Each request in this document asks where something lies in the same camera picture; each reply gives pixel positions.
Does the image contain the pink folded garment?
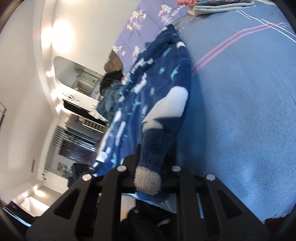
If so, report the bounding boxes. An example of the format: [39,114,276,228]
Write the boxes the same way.
[177,0,196,7]

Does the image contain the navy fleece pajama top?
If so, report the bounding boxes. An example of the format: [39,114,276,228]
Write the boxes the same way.
[94,25,192,203]

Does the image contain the folded grey patterned clothes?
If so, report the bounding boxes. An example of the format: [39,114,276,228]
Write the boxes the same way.
[188,1,255,16]

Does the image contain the black clothes pile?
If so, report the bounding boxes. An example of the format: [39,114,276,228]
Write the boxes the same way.
[101,70,123,88]

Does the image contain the white shelf rack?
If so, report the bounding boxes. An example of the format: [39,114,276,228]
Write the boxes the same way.
[82,119,106,134]

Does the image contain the blue grey striped bed cover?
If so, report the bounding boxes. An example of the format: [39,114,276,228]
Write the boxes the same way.
[174,1,295,220]

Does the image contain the brown patterned pillow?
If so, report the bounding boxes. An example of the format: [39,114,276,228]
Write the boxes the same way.
[103,50,123,73]

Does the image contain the wall mirror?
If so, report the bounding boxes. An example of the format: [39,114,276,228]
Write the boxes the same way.
[72,68,101,99]

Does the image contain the teal crumpled blanket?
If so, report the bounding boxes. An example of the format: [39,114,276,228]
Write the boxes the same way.
[96,80,123,123]

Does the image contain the purple tree print sheet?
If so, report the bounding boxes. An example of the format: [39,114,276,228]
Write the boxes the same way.
[112,0,189,73]

